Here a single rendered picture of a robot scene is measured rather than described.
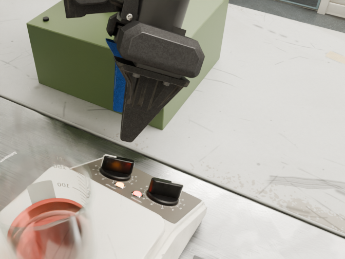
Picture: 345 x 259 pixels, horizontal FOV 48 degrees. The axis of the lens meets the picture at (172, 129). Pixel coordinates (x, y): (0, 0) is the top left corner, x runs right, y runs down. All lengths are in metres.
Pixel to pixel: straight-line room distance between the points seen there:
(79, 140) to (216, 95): 0.21
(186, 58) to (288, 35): 0.52
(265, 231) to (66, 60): 0.33
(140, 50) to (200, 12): 0.30
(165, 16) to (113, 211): 0.17
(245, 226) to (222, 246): 0.04
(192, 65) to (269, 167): 0.24
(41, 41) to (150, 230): 0.34
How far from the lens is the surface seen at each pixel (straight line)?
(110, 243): 0.31
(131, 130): 0.33
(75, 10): 0.34
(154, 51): 0.28
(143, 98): 0.32
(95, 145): 0.50
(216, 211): 0.44
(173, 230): 0.34
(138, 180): 0.40
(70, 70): 0.55
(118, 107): 0.42
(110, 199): 0.33
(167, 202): 0.37
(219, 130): 0.53
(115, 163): 0.39
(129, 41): 0.27
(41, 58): 0.58
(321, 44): 0.78
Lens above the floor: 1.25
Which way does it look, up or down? 42 degrees down
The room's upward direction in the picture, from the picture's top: 4 degrees clockwise
